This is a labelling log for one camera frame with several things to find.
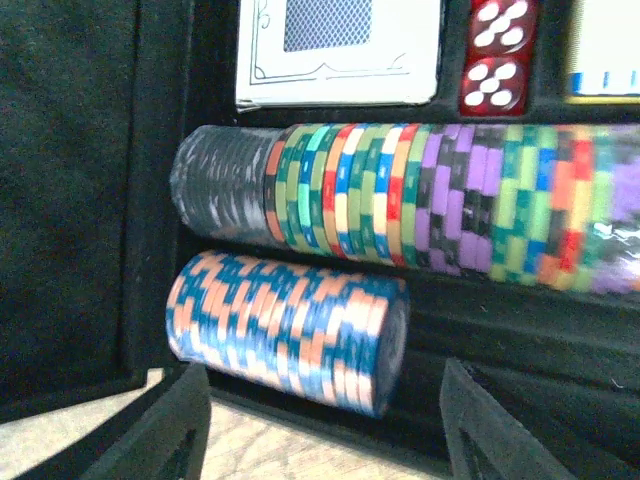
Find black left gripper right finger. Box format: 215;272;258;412
439;359;575;479

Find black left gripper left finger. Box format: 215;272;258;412
82;365;211;479

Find blue orange chip row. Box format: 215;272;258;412
166;251;409;418

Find black poker set case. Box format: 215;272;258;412
1;1;639;479

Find mixed colour chip row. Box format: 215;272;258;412
169;123;639;295

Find blue yellow card box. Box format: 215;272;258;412
565;0;639;105

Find red dice row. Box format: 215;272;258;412
459;0;539;117

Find white playing card deck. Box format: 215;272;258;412
235;0;443;111

